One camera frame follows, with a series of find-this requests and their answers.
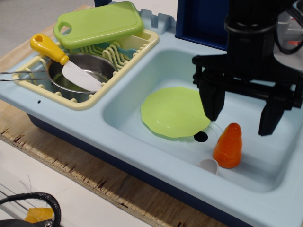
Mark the light blue toy sink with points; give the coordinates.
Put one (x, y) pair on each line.
(264, 190)

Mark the stainless steel pot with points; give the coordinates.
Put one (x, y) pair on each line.
(98, 67)

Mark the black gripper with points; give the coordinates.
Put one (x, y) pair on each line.
(216, 74)

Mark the teal plastic dish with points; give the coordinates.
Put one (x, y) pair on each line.
(127, 53)

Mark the dark blue plastic box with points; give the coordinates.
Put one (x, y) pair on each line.
(202, 22)

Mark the yellow tape piece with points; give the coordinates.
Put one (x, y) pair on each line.
(35, 215)

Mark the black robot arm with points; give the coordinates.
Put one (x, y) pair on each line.
(251, 26)

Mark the metal wire pot handle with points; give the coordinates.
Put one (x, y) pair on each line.
(22, 75)

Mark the grey toy faucet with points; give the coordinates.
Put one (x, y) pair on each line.
(290, 36)

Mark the yellow handled toy knife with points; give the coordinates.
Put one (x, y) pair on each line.
(47, 47)

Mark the green plastic plate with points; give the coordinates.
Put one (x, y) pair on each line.
(174, 112)

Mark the green plastic cutting board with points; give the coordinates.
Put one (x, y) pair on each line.
(97, 25)

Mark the cream dish drying rack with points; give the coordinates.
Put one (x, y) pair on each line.
(142, 42)

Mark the orange toy carrot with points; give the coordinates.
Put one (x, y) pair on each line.
(228, 150)

